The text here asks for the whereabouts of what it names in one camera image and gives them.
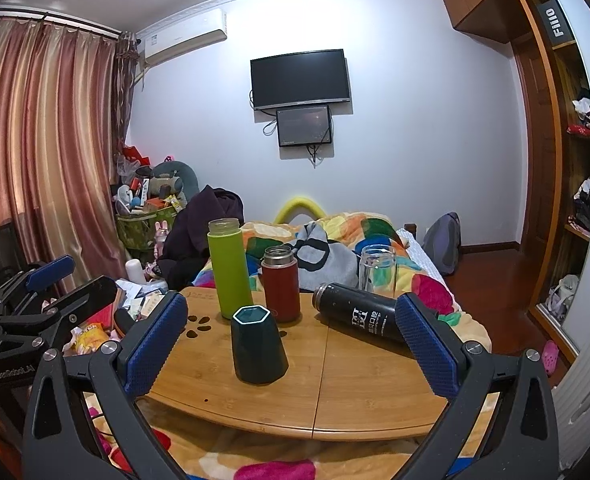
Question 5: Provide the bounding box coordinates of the yellow snack bag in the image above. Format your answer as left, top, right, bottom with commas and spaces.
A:
71, 322, 112, 357

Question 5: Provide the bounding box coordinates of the pink curtain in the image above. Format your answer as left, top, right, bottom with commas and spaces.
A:
0, 14, 120, 291

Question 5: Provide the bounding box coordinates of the clear glass bottle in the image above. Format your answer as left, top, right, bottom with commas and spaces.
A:
358, 245, 398, 303

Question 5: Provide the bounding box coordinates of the black wall television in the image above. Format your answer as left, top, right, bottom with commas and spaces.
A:
250, 49, 352, 112

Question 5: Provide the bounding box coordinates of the grey printed garment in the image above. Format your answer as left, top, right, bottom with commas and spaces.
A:
280, 221, 360, 292

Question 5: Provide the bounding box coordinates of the small black monitor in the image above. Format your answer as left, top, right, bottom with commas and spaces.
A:
276, 105, 332, 148

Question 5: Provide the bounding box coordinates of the white air conditioner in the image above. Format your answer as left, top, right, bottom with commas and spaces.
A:
137, 8, 227, 68

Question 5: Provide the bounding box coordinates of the wooden door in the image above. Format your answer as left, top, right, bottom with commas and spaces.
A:
512, 35, 556, 263

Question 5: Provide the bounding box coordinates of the striped bed sheet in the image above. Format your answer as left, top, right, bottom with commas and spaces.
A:
397, 227, 448, 281

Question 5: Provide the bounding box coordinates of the patterned sheer curtain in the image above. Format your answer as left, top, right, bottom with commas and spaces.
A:
114, 32, 142, 161

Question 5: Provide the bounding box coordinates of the green storage basket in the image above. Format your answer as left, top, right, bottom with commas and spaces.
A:
116, 207, 178, 261

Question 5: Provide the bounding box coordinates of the colourful patterned blanket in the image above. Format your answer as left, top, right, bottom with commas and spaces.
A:
82, 212, 493, 480

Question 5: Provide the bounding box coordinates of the black thermos bottle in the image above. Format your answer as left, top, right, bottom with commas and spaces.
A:
313, 282, 416, 358

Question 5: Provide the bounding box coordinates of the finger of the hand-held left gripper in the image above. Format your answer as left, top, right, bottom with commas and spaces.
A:
0, 254, 76, 318
0, 275, 122, 343

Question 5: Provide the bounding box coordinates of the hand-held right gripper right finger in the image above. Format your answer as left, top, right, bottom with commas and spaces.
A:
390, 291, 560, 480

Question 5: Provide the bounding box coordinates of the black mesh chair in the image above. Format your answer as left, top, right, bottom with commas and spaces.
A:
0, 222, 33, 301

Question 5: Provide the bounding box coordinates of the red thermos bottle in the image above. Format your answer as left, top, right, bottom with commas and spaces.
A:
260, 246, 302, 323

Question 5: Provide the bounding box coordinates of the dark green hexagonal cup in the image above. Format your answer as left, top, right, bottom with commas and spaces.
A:
231, 305, 290, 385

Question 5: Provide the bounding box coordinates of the grey plush toy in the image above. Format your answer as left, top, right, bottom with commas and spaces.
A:
150, 160, 200, 199

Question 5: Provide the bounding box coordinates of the dark purple jacket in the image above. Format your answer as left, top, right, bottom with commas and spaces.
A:
157, 185, 246, 288

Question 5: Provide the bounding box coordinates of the pink slipper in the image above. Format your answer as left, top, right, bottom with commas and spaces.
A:
540, 340, 560, 376

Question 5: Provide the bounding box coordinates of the green bottle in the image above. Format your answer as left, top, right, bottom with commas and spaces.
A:
207, 218, 254, 320

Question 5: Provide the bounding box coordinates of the pink bunny toy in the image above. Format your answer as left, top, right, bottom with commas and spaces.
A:
153, 220, 172, 257

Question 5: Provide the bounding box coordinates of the wooden wardrobe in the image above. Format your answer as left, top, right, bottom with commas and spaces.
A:
507, 0, 590, 367

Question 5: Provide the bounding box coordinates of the yellow foam tube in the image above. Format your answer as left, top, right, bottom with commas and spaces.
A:
274, 197, 328, 224

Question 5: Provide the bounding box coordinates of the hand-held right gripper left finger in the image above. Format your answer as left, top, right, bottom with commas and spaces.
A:
22, 291, 190, 480

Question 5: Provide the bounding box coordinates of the grey backpack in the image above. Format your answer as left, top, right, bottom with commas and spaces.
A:
421, 211, 463, 277

